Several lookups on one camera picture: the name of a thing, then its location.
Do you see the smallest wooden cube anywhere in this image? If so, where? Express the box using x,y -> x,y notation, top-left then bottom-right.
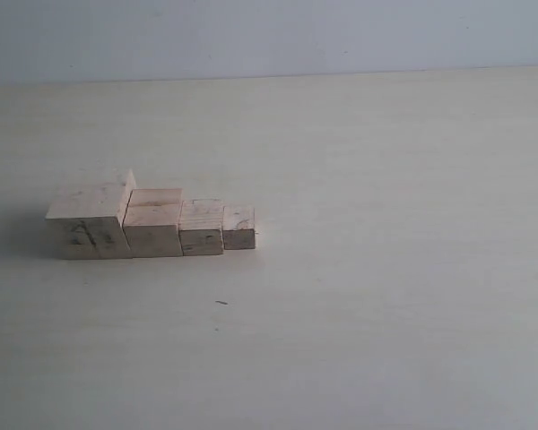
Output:
222,205 -> 256,250

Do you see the third largest wooden cube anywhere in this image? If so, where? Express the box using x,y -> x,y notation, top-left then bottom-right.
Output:
179,199 -> 224,256

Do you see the second largest wooden cube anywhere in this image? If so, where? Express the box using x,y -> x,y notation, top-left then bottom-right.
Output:
123,188 -> 183,258

